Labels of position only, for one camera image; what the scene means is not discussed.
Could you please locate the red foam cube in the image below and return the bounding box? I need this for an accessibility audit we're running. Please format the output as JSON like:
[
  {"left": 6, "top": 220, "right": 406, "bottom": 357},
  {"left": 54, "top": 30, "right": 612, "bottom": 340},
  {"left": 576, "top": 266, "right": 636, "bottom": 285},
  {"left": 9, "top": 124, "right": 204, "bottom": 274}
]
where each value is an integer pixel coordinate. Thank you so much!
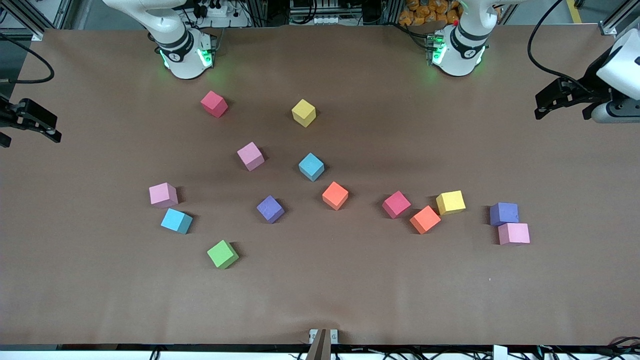
[
  {"left": 200, "top": 90, "right": 229, "bottom": 119},
  {"left": 382, "top": 190, "right": 412, "bottom": 220}
]

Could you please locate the pink foam cube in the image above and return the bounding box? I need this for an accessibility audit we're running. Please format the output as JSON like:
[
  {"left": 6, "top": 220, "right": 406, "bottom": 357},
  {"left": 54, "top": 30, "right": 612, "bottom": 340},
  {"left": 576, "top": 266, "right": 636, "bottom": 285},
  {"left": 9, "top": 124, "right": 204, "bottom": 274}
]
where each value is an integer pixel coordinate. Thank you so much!
[
  {"left": 236, "top": 141, "right": 266, "bottom": 172},
  {"left": 497, "top": 222, "right": 531, "bottom": 246},
  {"left": 148, "top": 182, "right": 179, "bottom": 209}
]

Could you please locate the green foam cube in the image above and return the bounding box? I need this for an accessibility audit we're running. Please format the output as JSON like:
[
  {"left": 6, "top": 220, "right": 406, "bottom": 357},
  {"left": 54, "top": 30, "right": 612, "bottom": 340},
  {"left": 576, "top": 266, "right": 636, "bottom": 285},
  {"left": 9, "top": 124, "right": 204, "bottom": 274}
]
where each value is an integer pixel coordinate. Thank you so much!
[{"left": 206, "top": 239, "right": 240, "bottom": 270}]

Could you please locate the orange foam cube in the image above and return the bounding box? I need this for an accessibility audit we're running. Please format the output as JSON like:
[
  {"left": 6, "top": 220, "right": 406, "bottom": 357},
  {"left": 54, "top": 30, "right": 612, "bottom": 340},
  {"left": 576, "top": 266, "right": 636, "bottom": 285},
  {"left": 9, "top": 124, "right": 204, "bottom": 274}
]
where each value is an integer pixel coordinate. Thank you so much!
[
  {"left": 409, "top": 205, "right": 442, "bottom": 235},
  {"left": 321, "top": 181, "right": 350, "bottom": 211}
]

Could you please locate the yellow foam cube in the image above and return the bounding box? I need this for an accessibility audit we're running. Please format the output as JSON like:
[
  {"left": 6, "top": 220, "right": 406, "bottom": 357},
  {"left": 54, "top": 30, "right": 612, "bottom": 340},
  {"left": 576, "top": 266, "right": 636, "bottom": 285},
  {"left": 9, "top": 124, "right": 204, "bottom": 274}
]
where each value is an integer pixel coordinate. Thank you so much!
[
  {"left": 435, "top": 190, "right": 467, "bottom": 216},
  {"left": 291, "top": 98, "right": 317, "bottom": 128}
]

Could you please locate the blue foam cube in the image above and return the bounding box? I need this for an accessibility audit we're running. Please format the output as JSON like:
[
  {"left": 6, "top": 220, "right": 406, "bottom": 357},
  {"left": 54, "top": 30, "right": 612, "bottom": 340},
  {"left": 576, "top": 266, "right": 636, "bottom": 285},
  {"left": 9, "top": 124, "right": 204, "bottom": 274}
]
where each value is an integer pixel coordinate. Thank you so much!
[
  {"left": 160, "top": 208, "right": 194, "bottom": 235},
  {"left": 298, "top": 152, "right": 326, "bottom": 182}
]

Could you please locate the purple foam cube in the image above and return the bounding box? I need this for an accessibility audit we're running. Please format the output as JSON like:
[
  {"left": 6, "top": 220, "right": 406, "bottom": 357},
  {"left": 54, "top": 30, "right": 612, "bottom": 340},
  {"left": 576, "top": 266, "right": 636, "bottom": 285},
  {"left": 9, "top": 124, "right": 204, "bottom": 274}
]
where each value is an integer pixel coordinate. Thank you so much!
[
  {"left": 489, "top": 202, "right": 520, "bottom": 227},
  {"left": 256, "top": 195, "right": 286, "bottom": 225}
]

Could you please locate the orange packets pile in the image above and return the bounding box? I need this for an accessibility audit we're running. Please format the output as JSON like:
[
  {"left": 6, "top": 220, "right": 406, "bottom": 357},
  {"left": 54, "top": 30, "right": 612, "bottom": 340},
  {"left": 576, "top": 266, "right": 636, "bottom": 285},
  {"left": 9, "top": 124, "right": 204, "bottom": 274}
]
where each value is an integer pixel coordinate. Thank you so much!
[{"left": 398, "top": 0, "right": 463, "bottom": 26}]

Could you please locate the white power strip with plugs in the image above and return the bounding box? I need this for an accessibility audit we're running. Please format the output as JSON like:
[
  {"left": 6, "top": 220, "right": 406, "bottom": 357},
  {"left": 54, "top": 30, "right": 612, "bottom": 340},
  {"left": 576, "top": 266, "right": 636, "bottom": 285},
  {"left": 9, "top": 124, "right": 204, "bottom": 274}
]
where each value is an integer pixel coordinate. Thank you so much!
[{"left": 192, "top": 0, "right": 251, "bottom": 28}]

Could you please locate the brown table cover sheet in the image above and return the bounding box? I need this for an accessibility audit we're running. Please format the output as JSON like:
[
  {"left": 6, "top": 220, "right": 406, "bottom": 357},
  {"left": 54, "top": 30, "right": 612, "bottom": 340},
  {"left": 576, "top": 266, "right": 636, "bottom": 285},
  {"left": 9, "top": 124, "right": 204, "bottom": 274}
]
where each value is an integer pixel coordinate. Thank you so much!
[{"left": 0, "top": 25, "right": 640, "bottom": 347}]

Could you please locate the aluminium frame profile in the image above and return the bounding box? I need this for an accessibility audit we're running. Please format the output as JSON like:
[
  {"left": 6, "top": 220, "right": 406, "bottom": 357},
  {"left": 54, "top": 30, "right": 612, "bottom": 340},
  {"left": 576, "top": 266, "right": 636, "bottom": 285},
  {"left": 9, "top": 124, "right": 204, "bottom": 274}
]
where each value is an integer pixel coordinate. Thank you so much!
[
  {"left": 0, "top": 0, "right": 68, "bottom": 42},
  {"left": 597, "top": 0, "right": 640, "bottom": 37}
]

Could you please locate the silver metal bracket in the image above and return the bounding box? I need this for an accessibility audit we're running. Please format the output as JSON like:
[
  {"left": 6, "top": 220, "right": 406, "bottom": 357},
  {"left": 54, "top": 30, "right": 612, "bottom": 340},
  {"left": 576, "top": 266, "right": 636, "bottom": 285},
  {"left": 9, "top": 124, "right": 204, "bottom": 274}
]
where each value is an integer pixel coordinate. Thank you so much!
[{"left": 308, "top": 328, "right": 340, "bottom": 345}]

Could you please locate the brown camera post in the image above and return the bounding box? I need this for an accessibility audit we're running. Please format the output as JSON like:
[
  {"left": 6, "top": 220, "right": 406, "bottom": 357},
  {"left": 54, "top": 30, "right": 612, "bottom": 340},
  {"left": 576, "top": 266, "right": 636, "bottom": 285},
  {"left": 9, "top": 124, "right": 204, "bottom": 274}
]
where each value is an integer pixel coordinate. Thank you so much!
[{"left": 305, "top": 328, "right": 333, "bottom": 360}]

